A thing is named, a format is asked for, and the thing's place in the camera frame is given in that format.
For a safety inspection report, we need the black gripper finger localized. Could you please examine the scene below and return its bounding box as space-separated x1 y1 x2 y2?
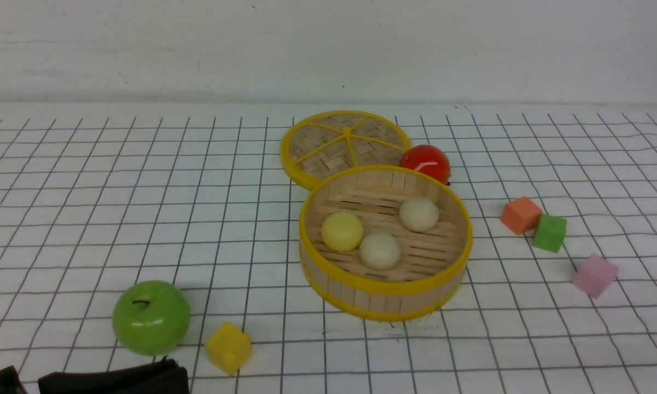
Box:
38 357 190 393
0 365 27 394

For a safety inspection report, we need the yellow bun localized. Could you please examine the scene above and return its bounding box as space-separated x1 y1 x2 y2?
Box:
321 212 364 252

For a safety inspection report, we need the beige bun front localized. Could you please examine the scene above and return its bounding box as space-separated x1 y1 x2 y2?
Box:
359 233 401 271

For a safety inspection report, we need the beige bun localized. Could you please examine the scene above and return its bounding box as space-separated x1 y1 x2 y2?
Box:
359 233 401 271
398 197 440 233

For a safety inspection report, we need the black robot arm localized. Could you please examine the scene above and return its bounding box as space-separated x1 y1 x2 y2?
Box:
0 357 190 393

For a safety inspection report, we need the bamboo steamer tray yellow rim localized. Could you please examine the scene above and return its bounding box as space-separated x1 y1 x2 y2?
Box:
298 165 473 322

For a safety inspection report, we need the woven bamboo steamer lid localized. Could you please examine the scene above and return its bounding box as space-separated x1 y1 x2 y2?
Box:
279 110 412 190

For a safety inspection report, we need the green apple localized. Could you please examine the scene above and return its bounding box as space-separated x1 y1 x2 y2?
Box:
112 280 191 356

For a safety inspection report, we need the yellow cube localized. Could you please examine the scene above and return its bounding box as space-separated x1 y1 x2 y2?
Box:
204 322 252 376

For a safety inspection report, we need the white grid tablecloth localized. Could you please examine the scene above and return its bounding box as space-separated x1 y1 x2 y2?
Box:
0 104 657 393

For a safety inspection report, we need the red tomato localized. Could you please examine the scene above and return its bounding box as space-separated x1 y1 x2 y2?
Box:
399 144 451 186

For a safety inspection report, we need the orange cube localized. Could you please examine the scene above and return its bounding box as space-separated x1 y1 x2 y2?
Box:
501 196 543 235

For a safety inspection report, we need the green cube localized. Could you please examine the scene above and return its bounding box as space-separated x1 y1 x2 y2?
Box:
532 213 567 253

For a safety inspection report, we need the pink cube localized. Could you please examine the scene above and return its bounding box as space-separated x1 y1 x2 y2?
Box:
572 253 619 299

